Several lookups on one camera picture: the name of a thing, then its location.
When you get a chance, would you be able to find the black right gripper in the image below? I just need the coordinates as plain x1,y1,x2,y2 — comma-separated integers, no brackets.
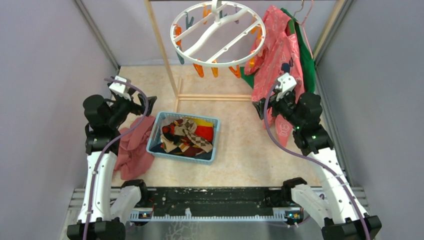
253,87,304,129

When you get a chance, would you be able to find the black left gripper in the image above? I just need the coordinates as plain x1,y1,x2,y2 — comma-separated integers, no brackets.
106,87,156,128

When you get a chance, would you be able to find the dark red argyle sock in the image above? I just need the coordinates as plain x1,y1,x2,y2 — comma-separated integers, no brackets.
161,122,186,144

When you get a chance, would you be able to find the argyle brown cream sock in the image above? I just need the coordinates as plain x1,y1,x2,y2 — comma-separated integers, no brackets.
174,118,214,157

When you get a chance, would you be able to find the red santa sock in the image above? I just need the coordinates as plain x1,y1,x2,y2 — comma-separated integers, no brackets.
194,125,214,143

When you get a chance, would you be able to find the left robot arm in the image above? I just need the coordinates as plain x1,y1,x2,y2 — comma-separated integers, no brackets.
66,94,157,240

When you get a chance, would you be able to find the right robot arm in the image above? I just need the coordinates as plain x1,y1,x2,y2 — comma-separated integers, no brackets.
252,91,382,240

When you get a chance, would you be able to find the white round clip hanger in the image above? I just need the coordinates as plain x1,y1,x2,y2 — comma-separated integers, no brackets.
169,0,267,68

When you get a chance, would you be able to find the light blue plastic basket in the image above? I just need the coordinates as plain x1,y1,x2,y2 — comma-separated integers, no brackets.
146,111,221,165

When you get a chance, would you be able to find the yellow sock in basket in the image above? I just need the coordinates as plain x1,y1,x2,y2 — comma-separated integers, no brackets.
193,118,214,128

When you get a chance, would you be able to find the pink patterned hanging garment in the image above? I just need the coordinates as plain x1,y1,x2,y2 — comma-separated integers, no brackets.
244,4,306,149

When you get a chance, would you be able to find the pink cloth on floor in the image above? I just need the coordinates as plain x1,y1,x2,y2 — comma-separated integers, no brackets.
114,116,156,181

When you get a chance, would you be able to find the green hanging garment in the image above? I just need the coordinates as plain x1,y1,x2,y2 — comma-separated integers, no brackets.
240,8,316,93

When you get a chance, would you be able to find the light wooden clothes rack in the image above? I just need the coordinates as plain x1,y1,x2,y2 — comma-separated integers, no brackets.
143,0,342,114

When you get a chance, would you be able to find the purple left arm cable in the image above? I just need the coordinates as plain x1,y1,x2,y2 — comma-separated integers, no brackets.
81,76,150,240

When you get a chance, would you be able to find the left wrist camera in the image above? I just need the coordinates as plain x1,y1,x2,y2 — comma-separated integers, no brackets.
108,75,132,101

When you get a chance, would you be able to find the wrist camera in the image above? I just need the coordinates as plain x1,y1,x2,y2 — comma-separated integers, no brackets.
108,75,132,101
274,72,297,102

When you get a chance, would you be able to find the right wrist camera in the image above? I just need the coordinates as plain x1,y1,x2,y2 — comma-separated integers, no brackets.
274,72,297,102

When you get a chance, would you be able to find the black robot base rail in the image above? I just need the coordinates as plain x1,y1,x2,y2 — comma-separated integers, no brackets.
121,179,306,224

